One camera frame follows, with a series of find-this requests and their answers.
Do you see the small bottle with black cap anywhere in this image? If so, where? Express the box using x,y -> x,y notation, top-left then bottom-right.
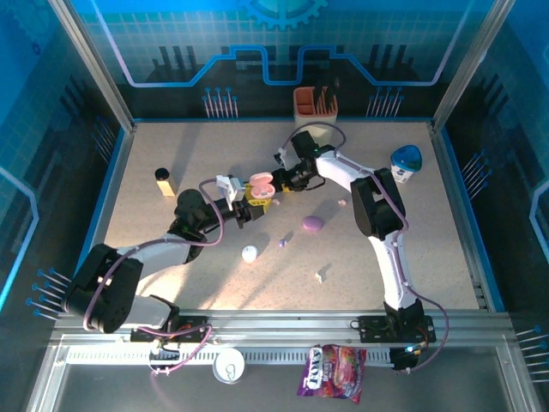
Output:
154,167 -> 178,197

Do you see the beige utensil holder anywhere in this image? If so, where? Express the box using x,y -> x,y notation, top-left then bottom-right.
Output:
293,85 -> 340,134

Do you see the blue table edge strip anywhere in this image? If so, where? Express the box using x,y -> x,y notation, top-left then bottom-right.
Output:
63,124 -> 132,312
132,116 -> 434,125
437,124 -> 506,312

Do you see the black kitchen utensil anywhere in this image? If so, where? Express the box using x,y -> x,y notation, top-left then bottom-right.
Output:
327,76 -> 342,113

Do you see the white pull-tab can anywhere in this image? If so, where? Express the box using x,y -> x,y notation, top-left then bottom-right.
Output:
212,347 -> 246,385

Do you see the purple candy bag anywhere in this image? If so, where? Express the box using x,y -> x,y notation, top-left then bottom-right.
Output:
297,342 -> 368,405

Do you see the grey metal shelf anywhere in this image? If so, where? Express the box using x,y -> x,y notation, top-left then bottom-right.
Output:
25,338 -> 546,412

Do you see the black controller box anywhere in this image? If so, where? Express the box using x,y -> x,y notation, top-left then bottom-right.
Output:
390,345 -> 420,373

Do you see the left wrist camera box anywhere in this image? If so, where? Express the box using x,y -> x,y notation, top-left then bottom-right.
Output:
215,173 -> 244,212

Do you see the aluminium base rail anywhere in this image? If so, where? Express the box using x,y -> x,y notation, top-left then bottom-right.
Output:
50,309 -> 514,344

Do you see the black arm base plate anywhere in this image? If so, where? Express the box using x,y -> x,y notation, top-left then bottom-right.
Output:
130,315 -> 214,344
358,315 -> 437,344

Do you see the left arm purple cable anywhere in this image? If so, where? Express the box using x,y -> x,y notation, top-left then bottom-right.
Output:
83,178 -> 226,379

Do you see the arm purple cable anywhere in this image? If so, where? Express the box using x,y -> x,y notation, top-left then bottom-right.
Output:
83,178 -> 226,379
287,121 -> 450,374

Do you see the white slotted cable duct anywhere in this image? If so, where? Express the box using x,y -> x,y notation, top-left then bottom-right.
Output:
66,349 -> 394,366

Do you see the aluminium frame post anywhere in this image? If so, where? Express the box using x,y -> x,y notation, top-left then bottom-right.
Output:
46,0 -> 137,133
431,0 -> 514,130

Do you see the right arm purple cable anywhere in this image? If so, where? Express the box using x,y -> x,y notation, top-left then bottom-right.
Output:
287,121 -> 450,374

